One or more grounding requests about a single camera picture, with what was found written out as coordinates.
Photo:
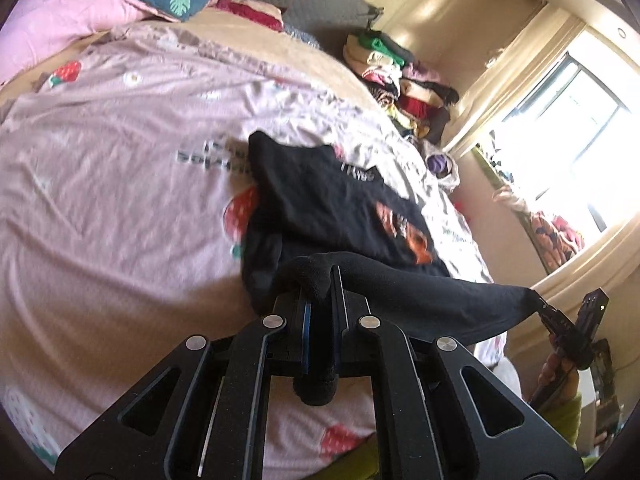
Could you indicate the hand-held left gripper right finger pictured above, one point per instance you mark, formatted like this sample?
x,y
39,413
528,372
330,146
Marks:
x,y
337,330

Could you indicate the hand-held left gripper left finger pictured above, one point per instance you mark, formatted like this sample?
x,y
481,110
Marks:
x,y
302,340

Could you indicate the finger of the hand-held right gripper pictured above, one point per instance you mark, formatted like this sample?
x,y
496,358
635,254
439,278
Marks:
x,y
555,322

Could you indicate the black sweater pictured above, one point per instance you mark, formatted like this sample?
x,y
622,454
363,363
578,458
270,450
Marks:
x,y
325,200

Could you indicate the person's right forearm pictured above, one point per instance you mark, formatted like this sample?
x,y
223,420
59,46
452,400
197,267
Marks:
x,y
565,420

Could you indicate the colourful clothes heap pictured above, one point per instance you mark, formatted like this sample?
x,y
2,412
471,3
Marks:
x,y
545,230

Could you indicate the pile of folded clothes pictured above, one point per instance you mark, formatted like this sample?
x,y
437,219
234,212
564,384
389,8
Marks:
x,y
400,85

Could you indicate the person's right hand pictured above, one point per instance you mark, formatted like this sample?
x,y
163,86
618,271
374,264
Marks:
x,y
550,367

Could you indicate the yellow-green garment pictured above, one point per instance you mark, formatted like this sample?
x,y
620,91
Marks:
x,y
362,460

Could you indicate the purple garment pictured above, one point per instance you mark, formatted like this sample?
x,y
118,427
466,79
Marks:
x,y
437,165

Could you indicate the pink strawberry print quilt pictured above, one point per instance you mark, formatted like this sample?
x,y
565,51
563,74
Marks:
x,y
125,210

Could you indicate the beige curtain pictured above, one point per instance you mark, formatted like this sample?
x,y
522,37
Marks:
x,y
510,75

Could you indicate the beige bed sheet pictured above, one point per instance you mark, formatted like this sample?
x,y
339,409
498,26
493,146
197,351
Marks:
x,y
280,60

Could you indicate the blue patterned pillow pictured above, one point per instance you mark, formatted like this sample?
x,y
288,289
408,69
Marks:
x,y
300,35

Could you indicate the grey quilted headboard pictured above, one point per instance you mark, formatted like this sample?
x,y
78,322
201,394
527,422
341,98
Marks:
x,y
310,5

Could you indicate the red and cream folded cloth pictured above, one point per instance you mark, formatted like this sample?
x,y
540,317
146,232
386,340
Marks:
x,y
250,10

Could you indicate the plain pink quilt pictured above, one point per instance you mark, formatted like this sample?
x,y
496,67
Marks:
x,y
60,15

